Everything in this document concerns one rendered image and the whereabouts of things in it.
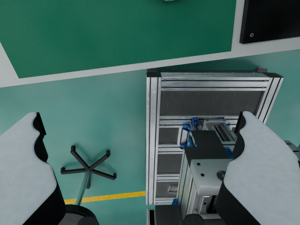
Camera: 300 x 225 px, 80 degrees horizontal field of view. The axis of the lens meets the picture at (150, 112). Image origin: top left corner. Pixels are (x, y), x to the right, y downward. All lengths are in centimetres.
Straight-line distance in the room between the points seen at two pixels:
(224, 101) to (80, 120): 112
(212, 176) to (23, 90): 144
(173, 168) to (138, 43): 123
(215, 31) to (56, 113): 135
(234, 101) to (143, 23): 96
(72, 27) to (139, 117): 106
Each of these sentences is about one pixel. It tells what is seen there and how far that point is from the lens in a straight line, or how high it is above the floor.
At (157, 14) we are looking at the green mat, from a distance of 51.
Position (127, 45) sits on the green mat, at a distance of 52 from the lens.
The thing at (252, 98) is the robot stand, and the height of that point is 21.
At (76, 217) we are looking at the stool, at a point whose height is 56.
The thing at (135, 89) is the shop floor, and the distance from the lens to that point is 137.
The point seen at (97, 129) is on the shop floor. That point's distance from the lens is 160.
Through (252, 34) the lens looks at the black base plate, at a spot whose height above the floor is 77.
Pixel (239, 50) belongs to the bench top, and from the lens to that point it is 59.
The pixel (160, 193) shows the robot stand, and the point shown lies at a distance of 182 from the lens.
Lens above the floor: 126
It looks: 60 degrees down
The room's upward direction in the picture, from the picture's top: 176 degrees clockwise
